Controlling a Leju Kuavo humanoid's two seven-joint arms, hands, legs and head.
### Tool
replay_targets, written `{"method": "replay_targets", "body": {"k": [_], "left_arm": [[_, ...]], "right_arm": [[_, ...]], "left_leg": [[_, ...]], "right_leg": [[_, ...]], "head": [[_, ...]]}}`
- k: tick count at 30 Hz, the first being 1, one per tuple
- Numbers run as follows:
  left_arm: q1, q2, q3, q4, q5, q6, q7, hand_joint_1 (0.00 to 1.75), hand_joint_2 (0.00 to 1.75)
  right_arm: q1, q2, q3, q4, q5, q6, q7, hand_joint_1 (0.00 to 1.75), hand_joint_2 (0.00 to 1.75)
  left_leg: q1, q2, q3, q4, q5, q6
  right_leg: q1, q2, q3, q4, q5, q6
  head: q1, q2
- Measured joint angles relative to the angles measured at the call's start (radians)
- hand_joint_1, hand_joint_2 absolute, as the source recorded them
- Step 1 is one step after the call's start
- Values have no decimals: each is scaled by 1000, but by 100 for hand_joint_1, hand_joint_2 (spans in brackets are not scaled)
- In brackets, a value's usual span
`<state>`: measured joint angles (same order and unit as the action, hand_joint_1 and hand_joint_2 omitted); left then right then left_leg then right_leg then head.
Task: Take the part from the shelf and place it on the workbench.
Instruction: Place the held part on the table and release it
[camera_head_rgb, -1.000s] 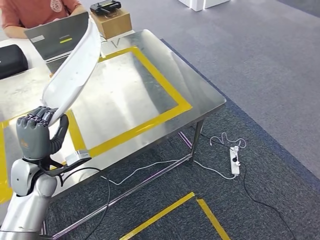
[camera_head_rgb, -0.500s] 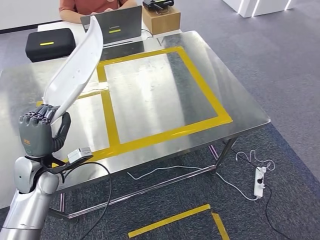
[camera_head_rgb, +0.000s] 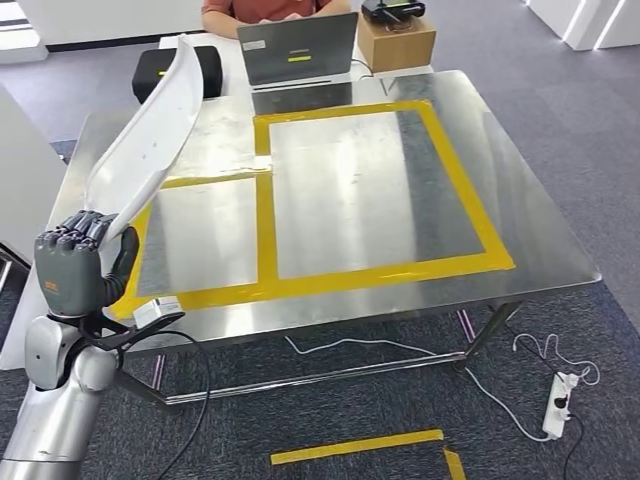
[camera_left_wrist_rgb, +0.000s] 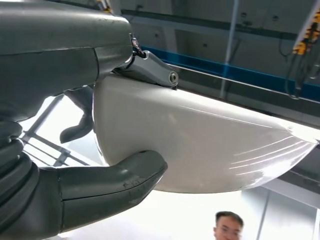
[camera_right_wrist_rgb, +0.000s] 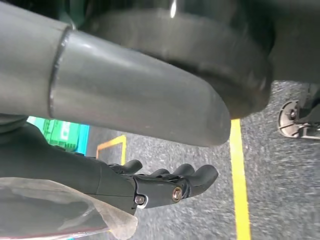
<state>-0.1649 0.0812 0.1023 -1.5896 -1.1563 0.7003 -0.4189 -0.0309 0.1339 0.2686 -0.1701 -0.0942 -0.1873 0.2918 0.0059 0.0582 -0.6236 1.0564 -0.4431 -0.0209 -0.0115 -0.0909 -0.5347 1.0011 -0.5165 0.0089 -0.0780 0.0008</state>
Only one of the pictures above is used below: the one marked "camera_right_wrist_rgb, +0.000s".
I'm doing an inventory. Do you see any clear plastic film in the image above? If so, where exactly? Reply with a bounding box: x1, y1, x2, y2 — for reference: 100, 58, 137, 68
0, 176, 139, 240

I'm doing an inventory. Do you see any grey caster wheel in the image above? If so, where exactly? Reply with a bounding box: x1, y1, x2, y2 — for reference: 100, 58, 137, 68
276, 82, 320, 141

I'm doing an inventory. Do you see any dark robot torso shell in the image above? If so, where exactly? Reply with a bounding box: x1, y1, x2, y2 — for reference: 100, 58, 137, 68
67, 0, 320, 121

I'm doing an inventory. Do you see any green plastic crate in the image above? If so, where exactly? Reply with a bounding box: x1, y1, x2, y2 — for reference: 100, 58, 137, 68
26, 115, 83, 153

